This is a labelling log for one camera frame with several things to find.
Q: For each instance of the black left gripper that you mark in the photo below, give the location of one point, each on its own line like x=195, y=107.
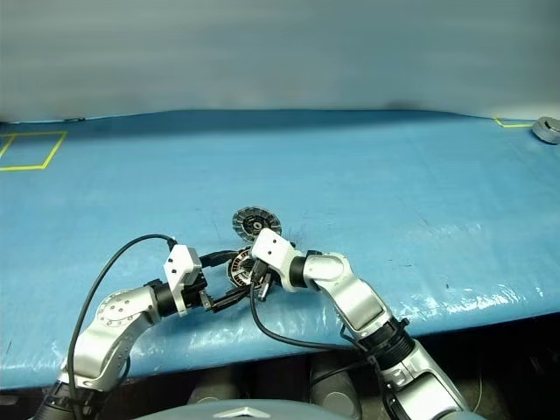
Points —
x=197, y=293

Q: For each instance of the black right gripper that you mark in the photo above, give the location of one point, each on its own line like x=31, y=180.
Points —
x=264, y=284

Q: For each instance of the motor stator with copper windings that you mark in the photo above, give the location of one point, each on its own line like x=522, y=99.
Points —
x=240, y=268

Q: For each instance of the finned silver motor cover disc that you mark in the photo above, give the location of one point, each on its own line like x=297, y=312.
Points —
x=254, y=223

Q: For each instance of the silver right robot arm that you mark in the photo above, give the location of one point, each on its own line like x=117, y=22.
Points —
x=359, y=297

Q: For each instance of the dark rounded shape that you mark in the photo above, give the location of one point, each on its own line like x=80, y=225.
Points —
x=334, y=394
x=210, y=394

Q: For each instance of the grey robot torso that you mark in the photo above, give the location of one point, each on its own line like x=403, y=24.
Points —
x=245, y=410

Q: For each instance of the blue plastic table cover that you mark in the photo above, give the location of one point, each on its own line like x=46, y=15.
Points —
x=394, y=184

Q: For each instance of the small black clip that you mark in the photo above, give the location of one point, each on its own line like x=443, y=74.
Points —
x=74, y=119

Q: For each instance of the grey round metal part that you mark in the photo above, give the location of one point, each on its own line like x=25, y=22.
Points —
x=547, y=130

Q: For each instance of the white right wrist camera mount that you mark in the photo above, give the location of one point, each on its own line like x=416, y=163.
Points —
x=273, y=251

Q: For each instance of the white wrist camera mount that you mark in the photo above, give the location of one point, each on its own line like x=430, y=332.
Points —
x=181, y=267
x=273, y=251

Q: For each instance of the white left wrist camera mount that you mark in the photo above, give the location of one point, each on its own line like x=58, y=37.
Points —
x=181, y=267

